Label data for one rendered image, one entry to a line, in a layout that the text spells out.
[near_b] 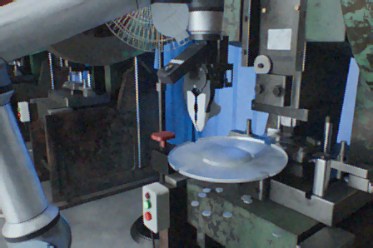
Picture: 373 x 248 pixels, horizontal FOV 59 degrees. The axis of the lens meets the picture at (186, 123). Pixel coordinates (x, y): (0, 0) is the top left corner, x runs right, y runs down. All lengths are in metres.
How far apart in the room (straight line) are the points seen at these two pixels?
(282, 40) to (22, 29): 0.62
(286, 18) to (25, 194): 0.73
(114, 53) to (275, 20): 1.31
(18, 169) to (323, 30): 0.70
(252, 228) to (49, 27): 0.65
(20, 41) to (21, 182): 0.31
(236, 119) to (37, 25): 2.29
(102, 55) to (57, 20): 1.51
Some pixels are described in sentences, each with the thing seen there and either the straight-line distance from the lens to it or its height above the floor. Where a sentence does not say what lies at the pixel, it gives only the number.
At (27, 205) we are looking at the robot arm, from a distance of 0.76.
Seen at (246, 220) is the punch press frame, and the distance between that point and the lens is 0.89.
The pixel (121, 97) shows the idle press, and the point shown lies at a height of 0.68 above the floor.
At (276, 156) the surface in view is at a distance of 0.84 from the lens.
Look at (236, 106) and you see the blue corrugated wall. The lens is 2.69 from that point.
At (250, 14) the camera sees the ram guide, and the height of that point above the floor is 1.13.
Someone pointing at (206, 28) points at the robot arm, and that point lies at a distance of 0.69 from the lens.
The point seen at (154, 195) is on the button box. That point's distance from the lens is 1.00.
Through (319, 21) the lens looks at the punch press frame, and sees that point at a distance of 0.81.
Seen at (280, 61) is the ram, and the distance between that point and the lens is 0.92.
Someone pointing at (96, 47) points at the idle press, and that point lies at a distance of 2.03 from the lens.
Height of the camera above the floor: 1.06
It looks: 14 degrees down
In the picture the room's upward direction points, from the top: straight up
